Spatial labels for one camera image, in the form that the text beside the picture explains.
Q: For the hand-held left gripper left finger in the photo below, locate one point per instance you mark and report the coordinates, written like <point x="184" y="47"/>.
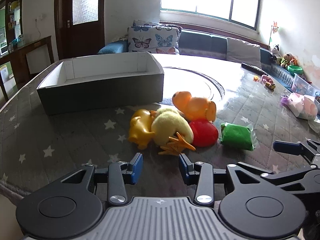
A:
<point x="137" y="166"/>

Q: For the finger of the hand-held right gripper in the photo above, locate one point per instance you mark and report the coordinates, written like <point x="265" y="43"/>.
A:
<point x="292" y="177"/>
<point x="287" y="148"/>

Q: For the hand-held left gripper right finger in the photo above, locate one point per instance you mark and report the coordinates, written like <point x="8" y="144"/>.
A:
<point x="183" y="168"/>

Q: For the golden pig toy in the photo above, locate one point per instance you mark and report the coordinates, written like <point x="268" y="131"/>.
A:
<point x="140" y="127"/>

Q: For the red plastic ball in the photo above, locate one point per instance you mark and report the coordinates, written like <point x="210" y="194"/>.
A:
<point x="203" y="133"/>

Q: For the yellow plush duck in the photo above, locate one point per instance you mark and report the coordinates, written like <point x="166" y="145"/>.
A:
<point x="170" y="127"/>

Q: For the green packet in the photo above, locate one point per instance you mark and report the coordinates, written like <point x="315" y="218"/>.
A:
<point x="235" y="135"/>

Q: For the orange rubber duck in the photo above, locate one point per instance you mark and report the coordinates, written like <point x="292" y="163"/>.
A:
<point x="195" y="105"/>

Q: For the grey cardboard box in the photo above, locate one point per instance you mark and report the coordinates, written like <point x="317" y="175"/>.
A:
<point x="100" y="93"/>

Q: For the purple cup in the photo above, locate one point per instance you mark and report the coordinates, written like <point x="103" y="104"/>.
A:
<point x="284" y="101"/>

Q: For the clear plastic storage box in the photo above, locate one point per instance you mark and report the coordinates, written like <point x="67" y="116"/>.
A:
<point x="302" y="86"/>

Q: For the small yellow toy car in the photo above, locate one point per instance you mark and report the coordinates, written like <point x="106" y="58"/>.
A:
<point x="270" y="85"/>

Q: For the small pink toy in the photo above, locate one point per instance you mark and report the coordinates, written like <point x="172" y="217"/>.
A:
<point x="266" y="79"/>

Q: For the small orange toy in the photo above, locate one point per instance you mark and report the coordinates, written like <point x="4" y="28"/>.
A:
<point x="255" y="78"/>

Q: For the green plastic bowl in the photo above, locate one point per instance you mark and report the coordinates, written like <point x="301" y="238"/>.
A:
<point x="294" y="69"/>

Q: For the grey star quilted table cover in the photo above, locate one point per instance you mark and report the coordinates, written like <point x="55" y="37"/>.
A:
<point x="62" y="140"/>

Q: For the orange plush toy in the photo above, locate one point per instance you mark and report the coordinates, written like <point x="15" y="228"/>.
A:
<point x="294" y="61"/>

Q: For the black remote control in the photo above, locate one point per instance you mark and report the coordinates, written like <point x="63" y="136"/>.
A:
<point x="252" y="68"/>

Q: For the brown plush toy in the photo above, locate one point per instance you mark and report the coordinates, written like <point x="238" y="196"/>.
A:
<point x="283" y="60"/>

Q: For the round table turntable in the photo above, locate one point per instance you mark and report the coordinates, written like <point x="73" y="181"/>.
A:
<point x="195" y="80"/>

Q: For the cow plush toy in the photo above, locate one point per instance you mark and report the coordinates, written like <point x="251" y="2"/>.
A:
<point x="275" y="51"/>

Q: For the plain grey pillow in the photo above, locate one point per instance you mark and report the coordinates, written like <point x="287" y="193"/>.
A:
<point x="242" y="51"/>

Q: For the blue sofa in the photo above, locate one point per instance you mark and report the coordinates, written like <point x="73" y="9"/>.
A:
<point x="200" y="43"/>

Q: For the large butterfly print pillow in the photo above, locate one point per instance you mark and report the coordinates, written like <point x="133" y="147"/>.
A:
<point x="150" y="40"/>

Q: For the flat butterfly print pillow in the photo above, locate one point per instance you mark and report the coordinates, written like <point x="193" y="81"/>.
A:
<point x="150" y="23"/>

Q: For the dark wooden door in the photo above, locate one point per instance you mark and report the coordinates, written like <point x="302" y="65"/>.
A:
<point x="62" y="30"/>

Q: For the dark wooden side table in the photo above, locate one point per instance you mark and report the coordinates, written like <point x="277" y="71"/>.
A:
<point x="20" y="52"/>

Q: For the wooden shelf cabinet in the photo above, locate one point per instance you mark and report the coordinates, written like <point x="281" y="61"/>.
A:
<point x="12" y="17"/>

